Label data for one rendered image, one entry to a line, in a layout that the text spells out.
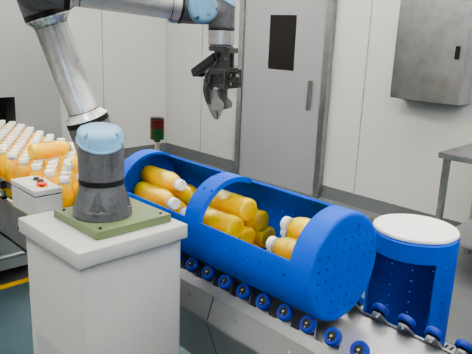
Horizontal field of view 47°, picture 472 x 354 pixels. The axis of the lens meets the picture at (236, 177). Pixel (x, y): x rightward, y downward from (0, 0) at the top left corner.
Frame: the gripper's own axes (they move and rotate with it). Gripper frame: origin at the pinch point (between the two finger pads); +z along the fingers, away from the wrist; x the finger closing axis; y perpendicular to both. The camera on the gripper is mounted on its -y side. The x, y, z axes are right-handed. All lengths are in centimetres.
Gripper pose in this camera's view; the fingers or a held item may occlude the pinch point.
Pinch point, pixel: (214, 114)
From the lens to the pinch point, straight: 164.0
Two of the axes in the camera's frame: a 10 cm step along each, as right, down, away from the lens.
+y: 7.2, 2.0, -6.7
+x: 7.0, -1.7, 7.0
